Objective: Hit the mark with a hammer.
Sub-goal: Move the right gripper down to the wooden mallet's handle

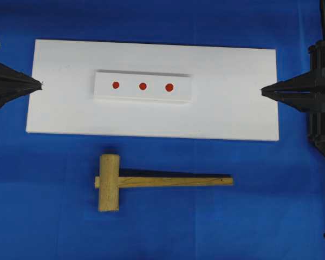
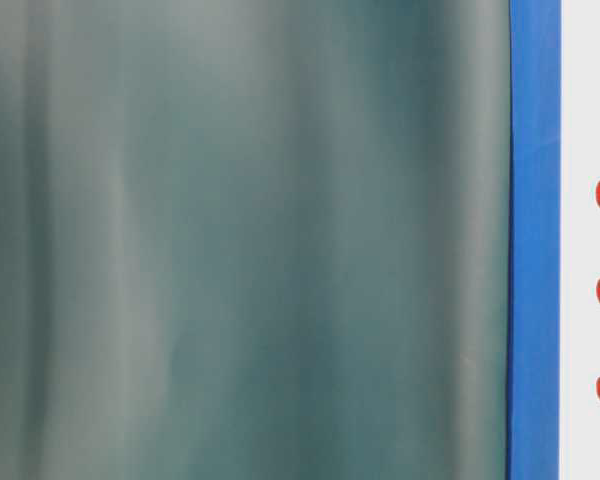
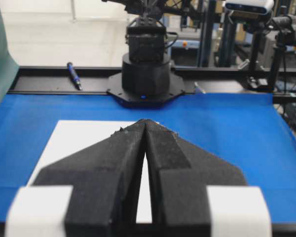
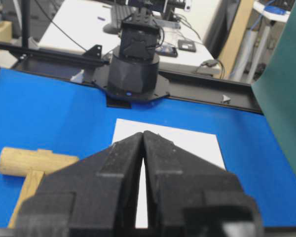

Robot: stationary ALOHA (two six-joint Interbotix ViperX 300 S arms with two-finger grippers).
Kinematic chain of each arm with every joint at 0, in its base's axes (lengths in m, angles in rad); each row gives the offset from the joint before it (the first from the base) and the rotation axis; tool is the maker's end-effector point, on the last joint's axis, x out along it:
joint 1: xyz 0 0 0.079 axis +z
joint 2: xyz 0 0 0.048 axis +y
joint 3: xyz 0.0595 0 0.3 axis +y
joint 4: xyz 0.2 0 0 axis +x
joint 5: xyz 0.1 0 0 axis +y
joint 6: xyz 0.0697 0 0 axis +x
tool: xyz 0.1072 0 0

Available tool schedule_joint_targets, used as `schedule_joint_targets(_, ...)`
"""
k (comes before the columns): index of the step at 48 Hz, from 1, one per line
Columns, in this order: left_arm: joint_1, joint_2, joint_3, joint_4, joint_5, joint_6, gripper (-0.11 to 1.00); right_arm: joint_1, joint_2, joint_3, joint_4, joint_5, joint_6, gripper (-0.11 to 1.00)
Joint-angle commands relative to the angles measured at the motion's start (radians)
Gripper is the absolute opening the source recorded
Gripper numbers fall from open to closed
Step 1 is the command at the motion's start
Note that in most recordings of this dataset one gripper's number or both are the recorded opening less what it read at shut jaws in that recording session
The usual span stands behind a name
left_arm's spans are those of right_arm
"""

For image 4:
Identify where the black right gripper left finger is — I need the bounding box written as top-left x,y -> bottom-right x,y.
16,132 -> 143,237

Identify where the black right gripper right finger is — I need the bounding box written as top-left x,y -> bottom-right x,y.
143,131 -> 263,237

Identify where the wooden mallet hammer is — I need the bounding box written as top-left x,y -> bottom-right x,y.
0,147 -> 79,229

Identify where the white board with red marks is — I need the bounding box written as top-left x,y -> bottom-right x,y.
112,118 -> 225,229

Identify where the blue table mat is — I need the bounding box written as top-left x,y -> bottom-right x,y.
0,69 -> 296,228

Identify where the black small device on desk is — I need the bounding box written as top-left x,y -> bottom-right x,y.
178,39 -> 196,52

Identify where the white background desk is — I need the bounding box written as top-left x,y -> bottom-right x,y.
39,0 -> 221,75

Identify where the black aluminium frame rail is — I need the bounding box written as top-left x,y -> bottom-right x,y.
0,42 -> 262,114

